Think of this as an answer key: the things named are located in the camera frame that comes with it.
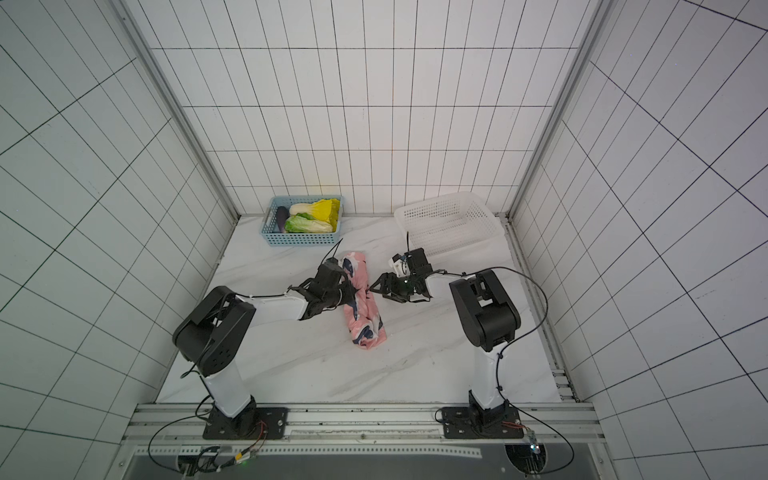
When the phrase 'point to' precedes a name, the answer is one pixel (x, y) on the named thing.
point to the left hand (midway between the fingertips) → (353, 295)
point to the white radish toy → (297, 208)
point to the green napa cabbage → (305, 223)
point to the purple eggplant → (282, 214)
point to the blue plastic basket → (328, 208)
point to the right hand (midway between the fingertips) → (368, 292)
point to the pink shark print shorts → (363, 314)
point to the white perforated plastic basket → (449, 222)
